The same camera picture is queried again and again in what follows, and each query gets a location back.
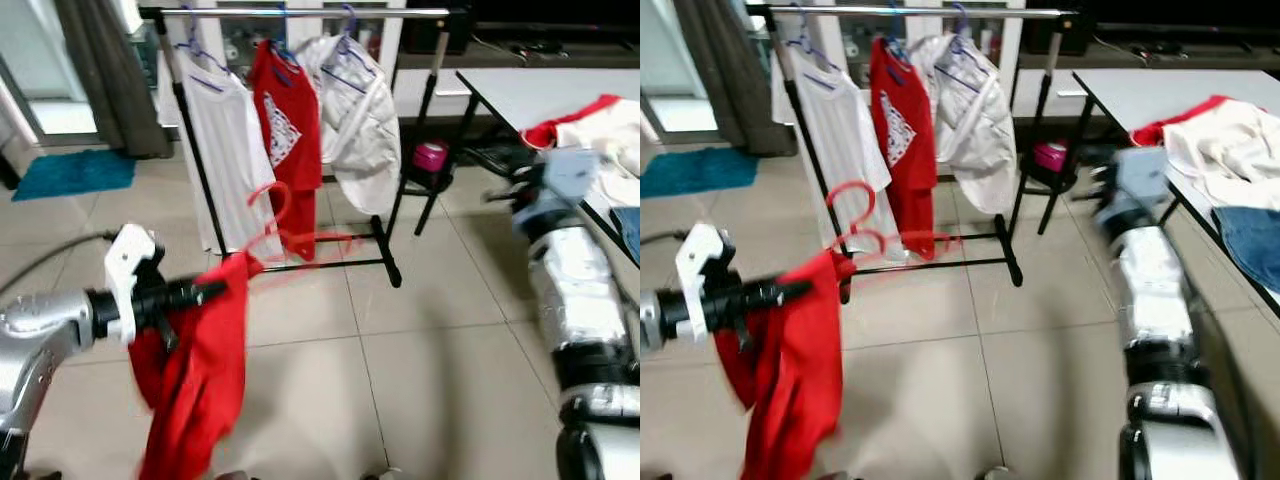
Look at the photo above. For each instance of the dark grey curtain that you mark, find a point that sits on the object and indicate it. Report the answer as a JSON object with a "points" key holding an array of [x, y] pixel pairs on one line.
{"points": [[110, 80], [730, 80]]}

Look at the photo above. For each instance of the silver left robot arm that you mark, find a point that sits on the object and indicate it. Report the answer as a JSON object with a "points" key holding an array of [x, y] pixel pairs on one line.
{"points": [[45, 340], [655, 320]]}

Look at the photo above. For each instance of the robot right leg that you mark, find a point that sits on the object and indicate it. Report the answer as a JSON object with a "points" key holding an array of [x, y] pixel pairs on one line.
{"points": [[385, 475], [995, 475]]}

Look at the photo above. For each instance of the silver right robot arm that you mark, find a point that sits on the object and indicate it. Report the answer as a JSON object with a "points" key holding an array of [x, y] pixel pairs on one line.
{"points": [[1160, 300], [585, 290]]}

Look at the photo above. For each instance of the red printed t-shirt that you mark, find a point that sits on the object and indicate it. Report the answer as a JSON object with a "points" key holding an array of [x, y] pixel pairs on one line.
{"points": [[302, 170], [915, 180]]}

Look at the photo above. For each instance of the red plastic hanger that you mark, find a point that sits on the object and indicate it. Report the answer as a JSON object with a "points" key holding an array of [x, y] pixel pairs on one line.
{"points": [[900, 237], [320, 237]]}

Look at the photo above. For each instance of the blue plastic hanger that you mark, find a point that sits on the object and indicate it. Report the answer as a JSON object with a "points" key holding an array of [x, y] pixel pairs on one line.
{"points": [[285, 55], [815, 55], [895, 50], [205, 55], [350, 45], [965, 45]]}

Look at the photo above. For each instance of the cream white garment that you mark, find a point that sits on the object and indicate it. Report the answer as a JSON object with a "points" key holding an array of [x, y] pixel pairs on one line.
{"points": [[615, 130], [1230, 150]]}

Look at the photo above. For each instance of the teal floor rug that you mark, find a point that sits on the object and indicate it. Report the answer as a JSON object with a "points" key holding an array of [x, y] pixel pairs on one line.
{"points": [[690, 172], [70, 175]]}

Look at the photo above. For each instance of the robot left leg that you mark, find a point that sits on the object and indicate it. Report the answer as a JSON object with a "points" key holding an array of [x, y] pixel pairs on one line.
{"points": [[232, 476]]}

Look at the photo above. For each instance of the white tank top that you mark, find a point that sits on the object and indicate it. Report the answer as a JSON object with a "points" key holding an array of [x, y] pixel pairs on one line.
{"points": [[225, 150], [840, 150]]}

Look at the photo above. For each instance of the robot leg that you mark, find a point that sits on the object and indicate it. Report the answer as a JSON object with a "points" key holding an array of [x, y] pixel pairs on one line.
{"points": [[232, 476], [385, 475], [995, 475]]}

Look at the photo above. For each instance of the white stitched jacket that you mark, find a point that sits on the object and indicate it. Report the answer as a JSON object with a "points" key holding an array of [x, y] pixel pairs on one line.
{"points": [[975, 130], [360, 130]]}

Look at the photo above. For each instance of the red garment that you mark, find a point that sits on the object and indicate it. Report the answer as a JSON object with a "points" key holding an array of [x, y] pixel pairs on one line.
{"points": [[1175, 120], [560, 120]]}

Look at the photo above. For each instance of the black clothes rack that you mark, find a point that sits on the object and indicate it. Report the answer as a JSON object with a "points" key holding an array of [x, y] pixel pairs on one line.
{"points": [[400, 13], [1030, 13]]}

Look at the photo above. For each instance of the red polo shirt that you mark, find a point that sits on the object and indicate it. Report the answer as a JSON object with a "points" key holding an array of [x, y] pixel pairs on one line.
{"points": [[790, 390], [195, 380]]}

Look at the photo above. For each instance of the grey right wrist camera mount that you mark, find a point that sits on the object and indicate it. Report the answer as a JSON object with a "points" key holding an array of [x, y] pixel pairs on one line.
{"points": [[572, 172], [1145, 172]]}

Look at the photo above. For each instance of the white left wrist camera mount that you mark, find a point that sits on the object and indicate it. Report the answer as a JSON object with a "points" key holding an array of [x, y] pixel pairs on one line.
{"points": [[698, 265], [128, 265]]}

